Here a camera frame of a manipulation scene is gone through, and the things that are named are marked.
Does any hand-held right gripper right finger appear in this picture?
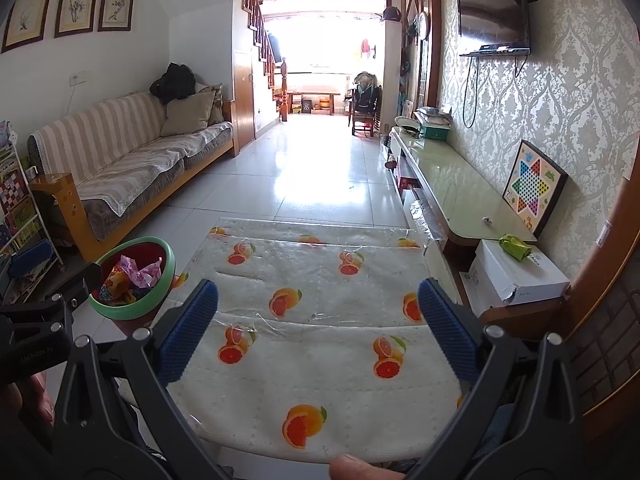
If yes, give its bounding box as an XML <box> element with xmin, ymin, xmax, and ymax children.
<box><xmin>417</xmin><ymin>278</ymin><xmax>586</xmax><ymax>480</ymax></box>

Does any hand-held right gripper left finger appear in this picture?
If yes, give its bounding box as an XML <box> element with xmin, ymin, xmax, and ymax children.
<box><xmin>25</xmin><ymin>278</ymin><xmax>221</xmax><ymax>480</ymax></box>

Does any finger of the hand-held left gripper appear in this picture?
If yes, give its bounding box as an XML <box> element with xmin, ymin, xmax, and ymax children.
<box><xmin>7</xmin><ymin>239</ymin><xmax>57</xmax><ymax>281</ymax></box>
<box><xmin>0</xmin><ymin>264</ymin><xmax>104</xmax><ymax>332</ymax></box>

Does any green rimmed red bin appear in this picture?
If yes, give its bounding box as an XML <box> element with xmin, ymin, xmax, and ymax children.
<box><xmin>89</xmin><ymin>236</ymin><xmax>177</xmax><ymax>321</ymax></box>

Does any pink wrapper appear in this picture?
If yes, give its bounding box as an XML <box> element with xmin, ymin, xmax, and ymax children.
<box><xmin>116</xmin><ymin>255</ymin><xmax>164</xmax><ymax>290</ymax></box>

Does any person's left hand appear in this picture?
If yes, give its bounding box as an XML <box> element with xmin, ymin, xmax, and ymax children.
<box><xmin>0</xmin><ymin>374</ymin><xmax>56</xmax><ymax>429</ymax></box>

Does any person's right hand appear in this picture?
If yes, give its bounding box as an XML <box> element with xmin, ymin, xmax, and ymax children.
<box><xmin>328</xmin><ymin>453</ymin><xmax>407</xmax><ymax>480</ymax></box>

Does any row of picture books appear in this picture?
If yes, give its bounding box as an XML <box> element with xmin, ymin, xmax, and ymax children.
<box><xmin>0</xmin><ymin>122</ymin><xmax>47</xmax><ymax>262</ymax></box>

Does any white cardboard box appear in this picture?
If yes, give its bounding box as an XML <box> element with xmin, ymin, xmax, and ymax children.
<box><xmin>459</xmin><ymin>239</ymin><xmax>572</xmax><ymax>307</ymax></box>

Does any green packet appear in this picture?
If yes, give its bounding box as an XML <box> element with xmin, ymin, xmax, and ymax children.
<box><xmin>498</xmin><ymin>234</ymin><xmax>534</xmax><ymax>263</ymax></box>

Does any striped cover wooden sofa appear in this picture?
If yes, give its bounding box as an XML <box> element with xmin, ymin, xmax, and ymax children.
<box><xmin>27</xmin><ymin>84</ymin><xmax>236</xmax><ymax>264</ymax></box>

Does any glass top television cabinet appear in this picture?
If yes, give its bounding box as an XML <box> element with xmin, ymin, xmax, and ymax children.
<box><xmin>387</xmin><ymin>125</ymin><xmax>539</xmax><ymax>262</ymax></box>

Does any star checkers board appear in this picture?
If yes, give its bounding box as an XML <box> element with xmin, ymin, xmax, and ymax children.
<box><xmin>501</xmin><ymin>139</ymin><xmax>570</xmax><ymax>239</ymax></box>

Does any wooden lattice partition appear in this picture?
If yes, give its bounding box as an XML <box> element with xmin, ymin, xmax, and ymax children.
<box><xmin>565</xmin><ymin>180</ymin><xmax>640</xmax><ymax>428</ymax></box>

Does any green box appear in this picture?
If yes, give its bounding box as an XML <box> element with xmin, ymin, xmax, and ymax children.
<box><xmin>419</xmin><ymin>124</ymin><xmax>454</xmax><ymax>142</ymax></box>

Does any beige pillow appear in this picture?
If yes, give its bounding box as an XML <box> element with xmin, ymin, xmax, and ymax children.
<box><xmin>160</xmin><ymin>91</ymin><xmax>216</xmax><ymax>137</ymax></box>

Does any grey folded cloth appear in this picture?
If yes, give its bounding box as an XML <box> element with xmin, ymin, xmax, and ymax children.
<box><xmin>417</xmin><ymin>106</ymin><xmax>454</xmax><ymax>126</ymax></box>

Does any black bag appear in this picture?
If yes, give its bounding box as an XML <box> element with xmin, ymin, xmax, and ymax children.
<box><xmin>149</xmin><ymin>62</ymin><xmax>197</xmax><ymax>106</ymax></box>

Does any patterned pillow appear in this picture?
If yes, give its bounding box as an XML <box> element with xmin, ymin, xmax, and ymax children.
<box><xmin>206</xmin><ymin>84</ymin><xmax>225</xmax><ymax>126</ymax></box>

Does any wooden under-stair door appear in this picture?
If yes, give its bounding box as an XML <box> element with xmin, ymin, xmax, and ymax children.
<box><xmin>232</xmin><ymin>49</ymin><xmax>256</xmax><ymax>151</ymax></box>

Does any chair with hanging clothes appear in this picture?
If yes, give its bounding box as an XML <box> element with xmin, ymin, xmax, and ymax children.
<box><xmin>350</xmin><ymin>72</ymin><xmax>384</xmax><ymax>137</ymax></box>

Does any low wooden bench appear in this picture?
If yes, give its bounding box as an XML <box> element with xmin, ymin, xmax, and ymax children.
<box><xmin>287</xmin><ymin>91</ymin><xmax>342</xmax><ymax>116</ymax></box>

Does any wooden staircase railing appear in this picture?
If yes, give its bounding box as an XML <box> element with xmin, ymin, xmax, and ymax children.
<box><xmin>229</xmin><ymin>0</ymin><xmax>290</xmax><ymax>122</ymax></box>

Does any white wire book rack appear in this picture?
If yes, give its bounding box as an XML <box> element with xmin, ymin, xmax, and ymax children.
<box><xmin>0</xmin><ymin>120</ymin><xmax>64</xmax><ymax>307</ymax></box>

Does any black television cable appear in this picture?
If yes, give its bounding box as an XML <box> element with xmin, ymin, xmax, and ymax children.
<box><xmin>462</xmin><ymin>55</ymin><xmax>479</xmax><ymax>129</ymax></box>

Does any wall mounted television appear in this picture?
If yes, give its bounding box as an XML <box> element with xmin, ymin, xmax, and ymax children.
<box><xmin>457</xmin><ymin>0</ymin><xmax>531</xmax><ymax>57</ymax></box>

